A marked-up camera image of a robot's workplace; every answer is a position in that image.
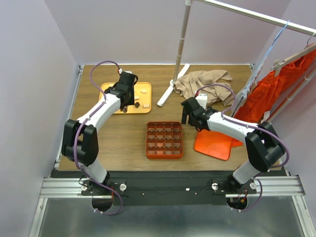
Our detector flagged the orange compartment box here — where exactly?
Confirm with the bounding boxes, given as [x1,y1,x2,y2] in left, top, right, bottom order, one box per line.
[145,121,184,160]

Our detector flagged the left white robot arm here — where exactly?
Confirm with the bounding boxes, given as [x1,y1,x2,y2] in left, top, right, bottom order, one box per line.
[61,71,138,195]

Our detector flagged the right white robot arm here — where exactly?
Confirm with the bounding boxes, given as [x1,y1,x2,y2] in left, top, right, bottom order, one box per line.
[181,97,289,194]

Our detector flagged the light orange tray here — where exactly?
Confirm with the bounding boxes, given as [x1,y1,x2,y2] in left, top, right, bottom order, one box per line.
[98,81,153,115]

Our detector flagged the beige crumpled cloth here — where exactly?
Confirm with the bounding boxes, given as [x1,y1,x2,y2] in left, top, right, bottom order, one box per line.
[173,70,234,106]

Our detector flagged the orange box lid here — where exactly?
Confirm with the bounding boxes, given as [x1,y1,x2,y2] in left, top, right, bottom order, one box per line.
[194,130,233,161]

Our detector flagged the orange garment on hanger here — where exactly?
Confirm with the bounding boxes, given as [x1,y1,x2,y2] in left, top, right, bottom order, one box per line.
[234,50,316,123]

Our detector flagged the wooden clothes hanger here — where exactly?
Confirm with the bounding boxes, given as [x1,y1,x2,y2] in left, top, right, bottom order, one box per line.
[271,33,316,77]

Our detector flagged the white clothes rack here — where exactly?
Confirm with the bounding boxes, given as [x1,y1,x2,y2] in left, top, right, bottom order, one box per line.
[157,0,316,107]

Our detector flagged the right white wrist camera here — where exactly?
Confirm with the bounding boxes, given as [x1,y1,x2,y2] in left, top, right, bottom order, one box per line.
[196,94,207,110]

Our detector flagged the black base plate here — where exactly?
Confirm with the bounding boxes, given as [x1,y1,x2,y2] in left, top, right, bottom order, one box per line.
[81,170,257,207]

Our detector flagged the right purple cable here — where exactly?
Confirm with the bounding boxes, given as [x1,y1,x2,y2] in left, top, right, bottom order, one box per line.
[195,83,291,212]

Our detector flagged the purple cable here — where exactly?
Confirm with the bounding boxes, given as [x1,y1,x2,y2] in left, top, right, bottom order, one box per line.
[74,60,125,216]
[195,83,291,212]

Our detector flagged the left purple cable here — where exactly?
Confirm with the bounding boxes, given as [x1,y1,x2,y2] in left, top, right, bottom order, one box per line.
[74,60,125,216]

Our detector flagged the aluminium rail frame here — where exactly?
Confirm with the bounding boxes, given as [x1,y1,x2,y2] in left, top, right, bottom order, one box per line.
[28,64,316,237]

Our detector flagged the blue wire hanger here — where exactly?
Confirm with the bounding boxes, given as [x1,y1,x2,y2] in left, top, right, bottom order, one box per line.
[242,20,290,98]

